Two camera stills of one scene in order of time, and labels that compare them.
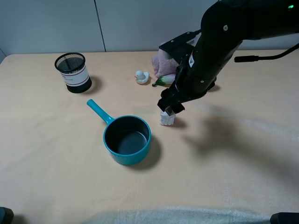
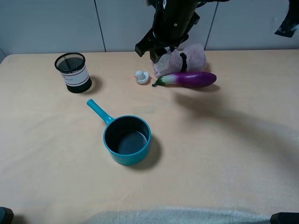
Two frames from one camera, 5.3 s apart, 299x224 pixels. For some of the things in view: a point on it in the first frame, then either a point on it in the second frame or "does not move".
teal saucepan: x=127 y=138 does not move
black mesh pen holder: x=73 y=67 does not move
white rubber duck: x=142 y=77 does not move
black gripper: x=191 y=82 → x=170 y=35
